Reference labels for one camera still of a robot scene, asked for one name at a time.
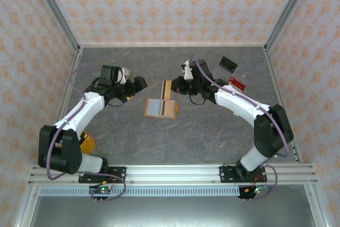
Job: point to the aluminium frame post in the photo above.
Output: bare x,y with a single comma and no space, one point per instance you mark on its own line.
57,11
288,11

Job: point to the clear acrylic card box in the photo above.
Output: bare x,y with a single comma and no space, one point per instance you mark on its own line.
243,74

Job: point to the aluminium frame bar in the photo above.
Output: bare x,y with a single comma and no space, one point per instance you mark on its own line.
75,65
172,45
271,65

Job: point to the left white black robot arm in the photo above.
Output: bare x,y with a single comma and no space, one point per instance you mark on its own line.
79,110

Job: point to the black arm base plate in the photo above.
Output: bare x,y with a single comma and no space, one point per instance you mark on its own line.
225,175
119,173

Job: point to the small circuit board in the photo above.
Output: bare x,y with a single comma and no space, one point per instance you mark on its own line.
256,190
102,190

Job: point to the grey metal panel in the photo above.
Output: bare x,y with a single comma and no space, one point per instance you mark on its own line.
170,211

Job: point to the orange leather card holder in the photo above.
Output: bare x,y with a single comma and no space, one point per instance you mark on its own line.
152,107

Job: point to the orange tape roll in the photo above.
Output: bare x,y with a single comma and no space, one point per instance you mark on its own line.
89,143

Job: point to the black credit card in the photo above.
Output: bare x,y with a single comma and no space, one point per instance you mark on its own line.
229,64

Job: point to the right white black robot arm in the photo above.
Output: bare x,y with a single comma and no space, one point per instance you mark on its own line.
239,102

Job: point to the red credit card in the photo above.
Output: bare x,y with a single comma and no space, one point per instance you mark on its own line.
237,83

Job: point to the grey card with dark stripe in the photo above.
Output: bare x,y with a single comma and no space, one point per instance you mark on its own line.
170,108

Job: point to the aluminium mounting rail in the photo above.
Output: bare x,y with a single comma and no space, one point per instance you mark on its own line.
172,175

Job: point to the gold card with black stripe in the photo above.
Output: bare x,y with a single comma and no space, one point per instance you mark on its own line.
168,91

